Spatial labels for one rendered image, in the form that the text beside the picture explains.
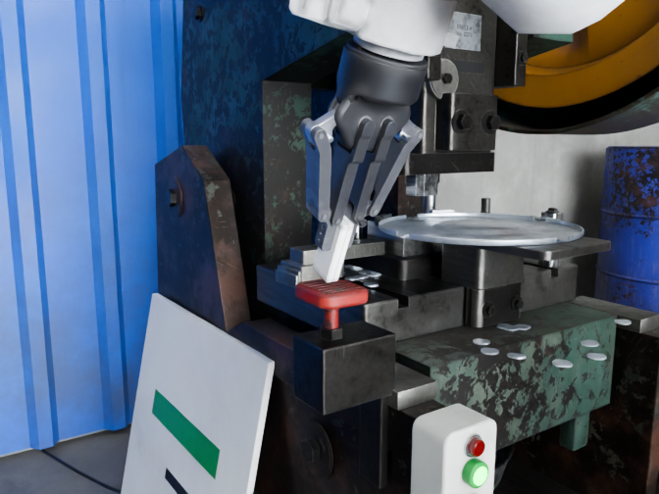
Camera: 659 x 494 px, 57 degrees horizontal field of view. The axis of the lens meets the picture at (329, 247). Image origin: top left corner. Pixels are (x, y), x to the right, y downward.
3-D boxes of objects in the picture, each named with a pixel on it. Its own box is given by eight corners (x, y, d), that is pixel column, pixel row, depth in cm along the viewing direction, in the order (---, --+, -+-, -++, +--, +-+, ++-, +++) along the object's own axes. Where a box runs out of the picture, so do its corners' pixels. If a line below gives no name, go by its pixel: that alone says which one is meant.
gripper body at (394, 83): (374, 60, 47) (345, 167, 52) (452, 66, 52) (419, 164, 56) (325, 29, 52) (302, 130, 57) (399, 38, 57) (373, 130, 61)
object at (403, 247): (472, 247, 101) (473, 220, 100) (403, 256, 92) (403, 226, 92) (433, 239, 108) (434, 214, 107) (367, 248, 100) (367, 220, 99)
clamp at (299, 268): (389, 273, 94) (390, 208, 92) (296, 288, 85) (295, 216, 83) (366, 268, 99) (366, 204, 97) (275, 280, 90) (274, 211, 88)
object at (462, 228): (472, 213, 109) (472, 209, 109) (626, 233, 86) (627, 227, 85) (340, 225, 93) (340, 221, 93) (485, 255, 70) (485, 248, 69)
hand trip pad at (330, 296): (374, 359, 63) (375, 287, 62) (326, 370, 60) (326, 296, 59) (335, 340, 69) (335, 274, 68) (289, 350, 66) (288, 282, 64)
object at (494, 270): (606, 336, 81) (615, 237, 79) (540, 357, 74) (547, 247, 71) (468, 297, 102) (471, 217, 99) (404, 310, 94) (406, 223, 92)
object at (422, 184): (440, 195, 98) (441, 172, 98) (419, 196, 96) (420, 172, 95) (428, 193, 101) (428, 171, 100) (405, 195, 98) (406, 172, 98)
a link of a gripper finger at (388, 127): (362, 104, 56) (374, 104, 57) (335, 208, 62) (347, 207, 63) (386, 121, 54) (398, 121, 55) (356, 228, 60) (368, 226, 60)
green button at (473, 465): (488, 484, 62) (489, 459, 61) (469, 493, 60) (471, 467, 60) (480, 478, 63) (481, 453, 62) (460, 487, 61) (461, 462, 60)
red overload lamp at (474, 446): (487, 456, 61) (488, 434, 61) (471, 464, 60) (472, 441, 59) (480, 452, 62) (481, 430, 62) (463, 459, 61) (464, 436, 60)
